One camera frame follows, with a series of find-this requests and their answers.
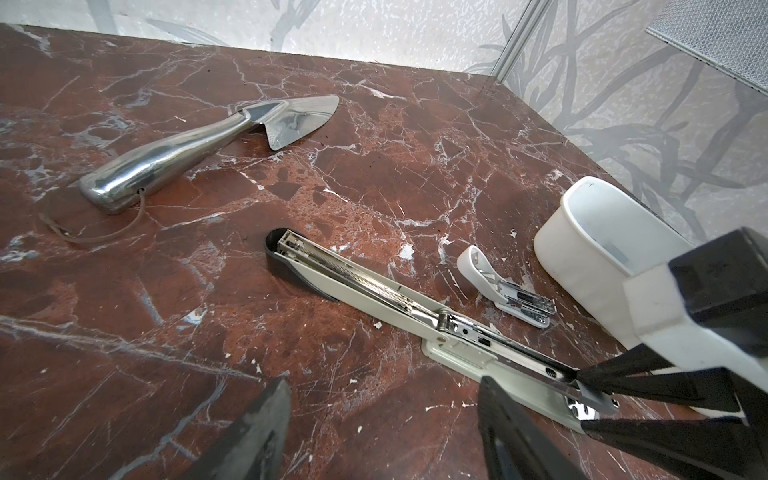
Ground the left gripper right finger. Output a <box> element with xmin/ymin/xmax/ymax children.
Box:
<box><xmin>477</xmin><ymin>376</ymin><xmax>585</xmax><ymax>480</ymax></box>

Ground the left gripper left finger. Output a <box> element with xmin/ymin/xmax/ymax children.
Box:
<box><xmin>182</xmin><ymin>379</ymin><xmax>291</xmax><ymax>479</ymax></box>

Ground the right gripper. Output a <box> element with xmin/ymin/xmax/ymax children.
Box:
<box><xmin>577</xmin><ymin>227</ymin><xmax>767</xmax><ymax>479</ymax></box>

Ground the white mini stapler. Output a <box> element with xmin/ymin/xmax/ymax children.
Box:
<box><xmin>457</xmin><ymin>245</ymin><xmax>557</xmax><ymax>329</ymax></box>

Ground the white oval tray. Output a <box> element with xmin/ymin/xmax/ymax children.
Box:
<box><xmin>534</xmin><ymin>176</ymin><xmax>693</xmax><ymax>349</ymax></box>

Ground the silver metal trowel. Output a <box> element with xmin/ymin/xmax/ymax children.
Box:
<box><xmin>38</xmin><ymin>94</ymin><xmax>341</xmax><ymax>246</ymax></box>

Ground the white wire mesh basket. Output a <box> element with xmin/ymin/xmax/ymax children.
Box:
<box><xmin>646</xmin><ymin>0</ymin><xmax>767</xmax><ymax>94</ymax></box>

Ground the aluminium frame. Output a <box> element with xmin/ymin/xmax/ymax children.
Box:
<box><xmin>491</xmin><ymin>0</ymin><xmax>552</xmax><ymax>83</ymax></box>

